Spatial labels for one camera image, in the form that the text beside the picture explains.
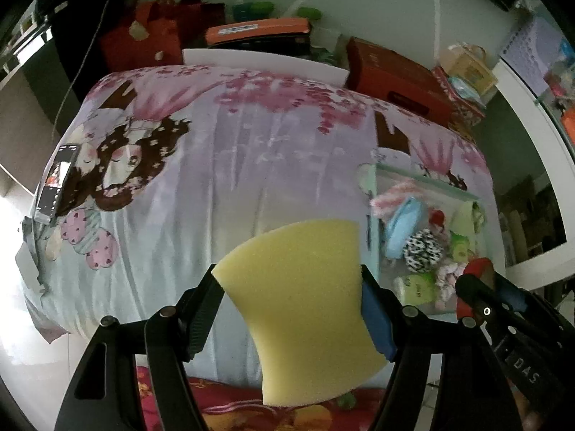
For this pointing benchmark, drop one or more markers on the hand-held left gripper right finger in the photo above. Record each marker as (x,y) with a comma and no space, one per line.
(377,318)

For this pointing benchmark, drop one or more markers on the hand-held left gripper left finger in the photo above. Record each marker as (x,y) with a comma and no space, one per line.
(204,305)

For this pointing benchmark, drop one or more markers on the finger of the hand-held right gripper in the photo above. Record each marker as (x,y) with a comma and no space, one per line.
(471,292)
(514,296)

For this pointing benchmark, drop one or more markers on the pink lace cloth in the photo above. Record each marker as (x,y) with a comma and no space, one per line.
(449,276)

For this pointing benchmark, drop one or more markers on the white tray with teal rim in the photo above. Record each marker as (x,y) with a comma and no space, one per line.
(386,274)

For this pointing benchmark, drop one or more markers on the large green tissue packet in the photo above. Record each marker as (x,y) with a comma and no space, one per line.
(415,289)

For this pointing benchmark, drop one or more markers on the leopard print scrunchie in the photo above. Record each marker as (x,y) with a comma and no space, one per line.
(422,249)

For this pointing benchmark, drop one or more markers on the light green cloth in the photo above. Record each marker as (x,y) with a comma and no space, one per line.
(467,220)

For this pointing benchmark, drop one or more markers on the yellow sponge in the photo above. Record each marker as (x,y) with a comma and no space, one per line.
(305,301)

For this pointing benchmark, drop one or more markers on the blue face mask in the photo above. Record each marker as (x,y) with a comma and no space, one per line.
(404,226)

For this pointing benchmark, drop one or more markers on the pink fluffy cloth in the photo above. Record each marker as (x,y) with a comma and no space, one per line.
(391,200)

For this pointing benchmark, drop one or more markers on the red floral bedsheet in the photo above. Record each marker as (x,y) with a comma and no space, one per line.
(224,399)

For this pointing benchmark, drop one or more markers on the white paper sheet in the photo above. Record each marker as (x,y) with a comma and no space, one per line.
(29,269)

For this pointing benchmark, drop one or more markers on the red patterned box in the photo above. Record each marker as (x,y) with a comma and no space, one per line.
(462,112)

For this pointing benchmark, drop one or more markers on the white table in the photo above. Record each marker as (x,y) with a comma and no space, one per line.
(525,112)

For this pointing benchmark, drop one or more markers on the black smartphone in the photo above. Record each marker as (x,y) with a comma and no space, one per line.
(56,184)

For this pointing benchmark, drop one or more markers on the blue wipes packet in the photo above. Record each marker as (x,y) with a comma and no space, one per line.
(462,87)

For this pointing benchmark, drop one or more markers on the red cardboard box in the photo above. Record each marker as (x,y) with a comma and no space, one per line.
(391,72)

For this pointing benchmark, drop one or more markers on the red handbag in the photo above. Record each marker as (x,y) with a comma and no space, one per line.
(134,45)

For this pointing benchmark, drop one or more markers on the grey cabinet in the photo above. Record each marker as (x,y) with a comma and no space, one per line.
(22,98)

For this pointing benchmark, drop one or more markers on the orange and black box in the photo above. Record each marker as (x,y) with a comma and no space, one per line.
(256,29)

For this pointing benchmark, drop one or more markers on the dark red paper bag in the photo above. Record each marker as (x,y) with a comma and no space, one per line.
(202,15)

